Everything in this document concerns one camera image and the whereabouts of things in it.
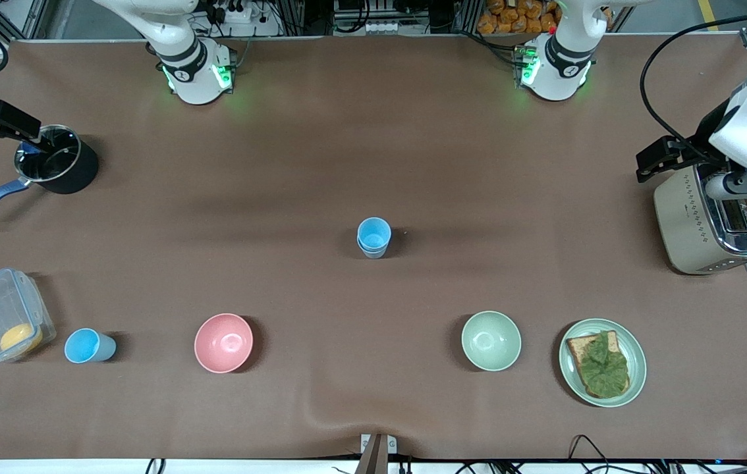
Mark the pale green bowl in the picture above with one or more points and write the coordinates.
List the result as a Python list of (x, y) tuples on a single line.
[(491, 341)]

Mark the brown table mat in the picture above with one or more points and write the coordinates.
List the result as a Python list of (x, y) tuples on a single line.
[(373, 164)]

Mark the bag of orange buns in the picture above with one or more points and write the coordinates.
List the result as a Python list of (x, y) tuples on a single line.
[(518, 16)]

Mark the metal table clamp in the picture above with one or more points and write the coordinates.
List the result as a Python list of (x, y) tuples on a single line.
[(377, 454)]

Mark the blue plastic cup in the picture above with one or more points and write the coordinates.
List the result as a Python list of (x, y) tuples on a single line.
[(373, 253), (373, 234), (87, 346)]

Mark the beige chrome toaster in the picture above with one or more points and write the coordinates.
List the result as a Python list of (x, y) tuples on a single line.
[(683, 227)]

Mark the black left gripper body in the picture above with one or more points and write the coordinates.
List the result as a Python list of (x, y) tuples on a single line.
[(701, 143)]

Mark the white power strip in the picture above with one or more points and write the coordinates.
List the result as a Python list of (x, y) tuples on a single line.
[(381, 28), (235, 13)]

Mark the yellow orange fruit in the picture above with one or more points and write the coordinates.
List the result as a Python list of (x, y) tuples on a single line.
[(20, 338)]

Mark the green lettuce leaf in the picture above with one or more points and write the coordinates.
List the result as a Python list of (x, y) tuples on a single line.
[(605, 368)]

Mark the pink bowl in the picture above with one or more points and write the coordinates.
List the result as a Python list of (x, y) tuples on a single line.
[(223, 343)]

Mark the toast slice under lettuce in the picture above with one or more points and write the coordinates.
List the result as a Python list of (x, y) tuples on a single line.
[(578, 349)]

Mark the pale green plate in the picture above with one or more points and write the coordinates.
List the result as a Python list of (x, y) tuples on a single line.
[(634, 368)]

